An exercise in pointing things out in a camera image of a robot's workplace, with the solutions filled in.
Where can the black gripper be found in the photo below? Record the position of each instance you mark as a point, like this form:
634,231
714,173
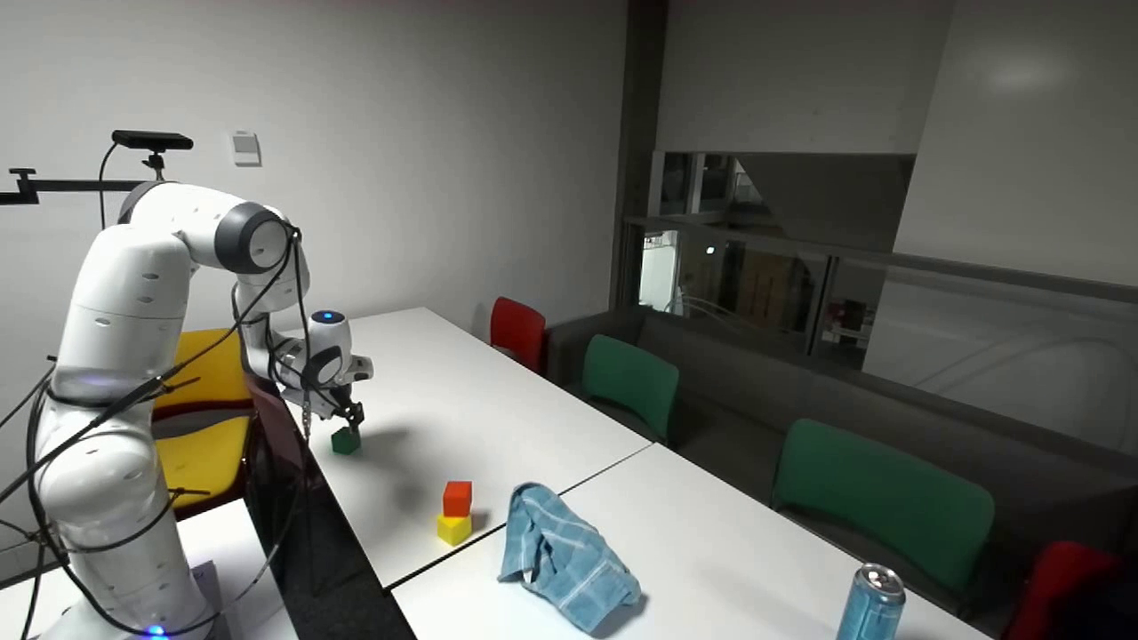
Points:
333,395

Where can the orange cube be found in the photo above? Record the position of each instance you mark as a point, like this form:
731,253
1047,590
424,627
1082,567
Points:
456,499

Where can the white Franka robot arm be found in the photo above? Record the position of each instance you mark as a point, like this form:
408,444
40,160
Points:
120,307

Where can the dark maroon cloth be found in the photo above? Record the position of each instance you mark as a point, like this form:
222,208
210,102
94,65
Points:
279,450

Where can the yellow chair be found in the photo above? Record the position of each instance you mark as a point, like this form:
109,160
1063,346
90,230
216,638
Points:
216,450

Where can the yellow cube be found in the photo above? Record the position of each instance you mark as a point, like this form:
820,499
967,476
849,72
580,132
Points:
452,532

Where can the white robot stand table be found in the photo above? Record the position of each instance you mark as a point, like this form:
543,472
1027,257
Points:
235,570

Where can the red chair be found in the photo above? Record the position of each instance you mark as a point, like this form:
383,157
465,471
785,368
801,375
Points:
1067,590
516,328

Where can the blue striped towel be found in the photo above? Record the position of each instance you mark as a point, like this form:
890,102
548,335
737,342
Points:
569,564

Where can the green chair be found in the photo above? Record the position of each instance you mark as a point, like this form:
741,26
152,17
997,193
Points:
628,378
884,499

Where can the grey sofa bench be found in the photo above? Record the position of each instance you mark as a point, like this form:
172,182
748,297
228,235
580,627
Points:
735,378

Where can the dark interior window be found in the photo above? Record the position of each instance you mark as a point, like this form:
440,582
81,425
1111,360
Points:
769,260

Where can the white wall switch box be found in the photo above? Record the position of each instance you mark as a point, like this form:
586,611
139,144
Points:
245,148

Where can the black stereo camera bar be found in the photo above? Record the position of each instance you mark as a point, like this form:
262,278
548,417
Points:
152,139

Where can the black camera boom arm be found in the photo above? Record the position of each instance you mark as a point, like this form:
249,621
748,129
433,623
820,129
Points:
73,184

